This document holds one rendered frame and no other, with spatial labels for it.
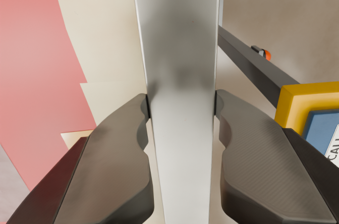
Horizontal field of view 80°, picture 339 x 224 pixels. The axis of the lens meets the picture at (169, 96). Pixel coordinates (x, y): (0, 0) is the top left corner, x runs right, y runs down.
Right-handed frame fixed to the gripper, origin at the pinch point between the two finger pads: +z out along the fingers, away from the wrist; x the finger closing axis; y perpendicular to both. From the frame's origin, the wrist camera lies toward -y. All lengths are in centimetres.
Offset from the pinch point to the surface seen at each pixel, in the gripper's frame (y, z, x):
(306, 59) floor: 39, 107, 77
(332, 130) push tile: 9.3, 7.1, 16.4
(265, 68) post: 9.9, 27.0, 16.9
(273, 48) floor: 31, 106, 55
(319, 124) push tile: 8.3, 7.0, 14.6
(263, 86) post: 12.3, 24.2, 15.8
